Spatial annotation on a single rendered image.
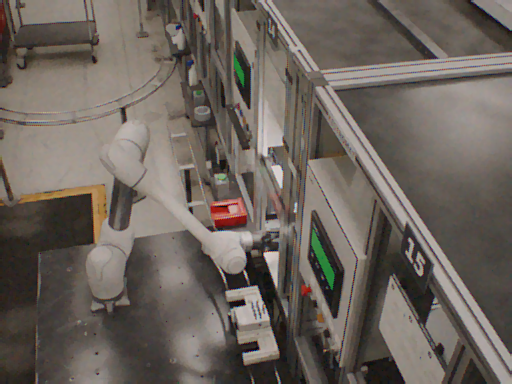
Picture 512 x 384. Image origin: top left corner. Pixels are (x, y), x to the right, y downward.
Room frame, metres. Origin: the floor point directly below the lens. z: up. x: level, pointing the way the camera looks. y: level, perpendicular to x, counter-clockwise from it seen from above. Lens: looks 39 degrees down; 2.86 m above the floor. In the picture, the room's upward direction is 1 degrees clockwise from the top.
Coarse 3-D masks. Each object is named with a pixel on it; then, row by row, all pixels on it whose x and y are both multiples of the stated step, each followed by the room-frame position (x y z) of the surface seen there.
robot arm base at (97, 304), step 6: (120, 294) 1.84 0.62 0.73; (126, 294) 1.87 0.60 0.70; (96, 300) 1.82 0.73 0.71; (102, 300) 1.81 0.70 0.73; (108, 300) 1.81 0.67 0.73; (114, 300) 1.82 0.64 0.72; (120, 300) 1.83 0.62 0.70; (126, 300) 1.84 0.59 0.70; (90, 306) 1.80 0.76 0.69; (96, 306) 1.79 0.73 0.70; (102, 306) 1.80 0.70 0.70; (108, 306) 1.78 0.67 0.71; (114, 306) 1.81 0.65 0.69; (108, 312) 1.77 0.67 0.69
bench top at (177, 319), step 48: (144, 240) 2.26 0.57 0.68; (192, 240) 2.26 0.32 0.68; (48, 288) 1.92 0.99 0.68; (144, 288) 1.93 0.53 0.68; (192, 288) 1.93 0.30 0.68; (240, 288) 1.94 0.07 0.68; (48, 336) 1.63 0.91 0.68; (96, 336) 1.64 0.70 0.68; (144, 336) 1.65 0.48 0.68; (192, 336) 1.65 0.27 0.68
